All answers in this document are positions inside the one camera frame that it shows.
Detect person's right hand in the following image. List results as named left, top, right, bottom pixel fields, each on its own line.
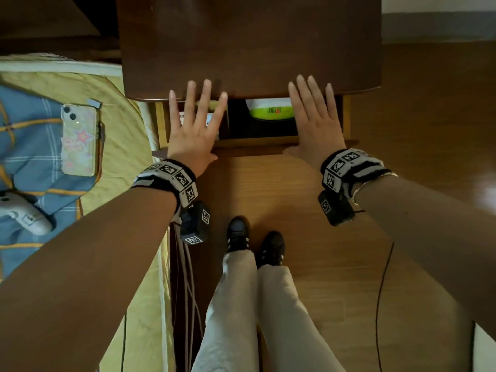
left=282, top=75, right=347, bottom=169

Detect person's left hand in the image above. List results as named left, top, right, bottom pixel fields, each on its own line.
left=167, top=79, right=229, bottom=178

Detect wooden drawer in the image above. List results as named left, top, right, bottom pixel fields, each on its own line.
left=152, top=95, right=359, bottom=160

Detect person's left forearm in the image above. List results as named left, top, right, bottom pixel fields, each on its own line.
left=0, top=186, right=179, bottom=372

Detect person's right forearm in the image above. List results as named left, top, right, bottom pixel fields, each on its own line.
left=354, top=175, right=496, bottom=337

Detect white printed box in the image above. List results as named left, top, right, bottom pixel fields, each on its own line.
left=179, top=111, right=214, bottom=130

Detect white and green packet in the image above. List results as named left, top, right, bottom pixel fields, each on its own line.
left=245, top=98, right=297, bottom=121

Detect left wristband with marker tags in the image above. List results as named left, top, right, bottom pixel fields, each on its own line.
left=131, top=159, right=199, bottom=209

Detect wristband with marker tags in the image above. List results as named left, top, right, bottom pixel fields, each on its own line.
left=320, top=148, right=390, bottom=198
left=131, top=159, right=199, bottom=209

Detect right wristband with marker tags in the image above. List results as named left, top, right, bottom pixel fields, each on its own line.
left=320, top=148, right=390, bottom=198

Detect yellow bed sheet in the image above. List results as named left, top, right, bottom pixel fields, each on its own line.
left=0, top=54, right=172, bottom=372

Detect dark wooden nightstand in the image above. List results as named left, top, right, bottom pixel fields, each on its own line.
left=115, top=0, right=383, bottom=103

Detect person's black left shoe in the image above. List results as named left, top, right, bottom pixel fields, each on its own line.
left=226, top=216, right=251, bottom=253

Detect person's black shoe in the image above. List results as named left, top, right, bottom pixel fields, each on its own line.
left=256, top=231, right=286, bottom=268
left=226, top=216, right=251, bottom=253

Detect smartphone with pastel star case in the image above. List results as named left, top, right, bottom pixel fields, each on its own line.
left=60, top=104, right=98, bottom=178

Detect person's black right shoe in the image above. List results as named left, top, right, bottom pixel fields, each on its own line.
left=256, top=231, right=286, bottom=268

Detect blue plaid cloth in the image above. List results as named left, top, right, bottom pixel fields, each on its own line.
left=0, top=84, right=102, bottom=276

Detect dark wooden headboard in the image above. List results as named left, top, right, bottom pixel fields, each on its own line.
left=0, top=0, right=121, bottom=61

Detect beige trousers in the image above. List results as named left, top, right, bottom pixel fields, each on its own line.
left=191, top=249, right=346, bottom=372

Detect white game controller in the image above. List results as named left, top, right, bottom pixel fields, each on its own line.
left=0, top=191, right=54, bottom=236

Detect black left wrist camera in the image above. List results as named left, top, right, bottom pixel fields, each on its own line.
left=179, top=201, right=212, bottom=247

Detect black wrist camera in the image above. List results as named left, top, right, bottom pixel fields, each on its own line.
left=179, top=201, right=212, bottom=247
left=317, top=189, right=357, bottom=227

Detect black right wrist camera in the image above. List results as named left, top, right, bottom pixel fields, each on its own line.
left=317, top=189, right=357, bottom=227

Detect silver bracelet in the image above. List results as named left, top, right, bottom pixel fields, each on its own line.
left=350, top=172, right=399, bottom=206

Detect white cables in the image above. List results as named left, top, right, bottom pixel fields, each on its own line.
left=173, top=220, right=205, bottom=372

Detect thin black cable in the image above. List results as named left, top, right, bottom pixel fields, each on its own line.
left=375, top=242, right=395, bottom=372

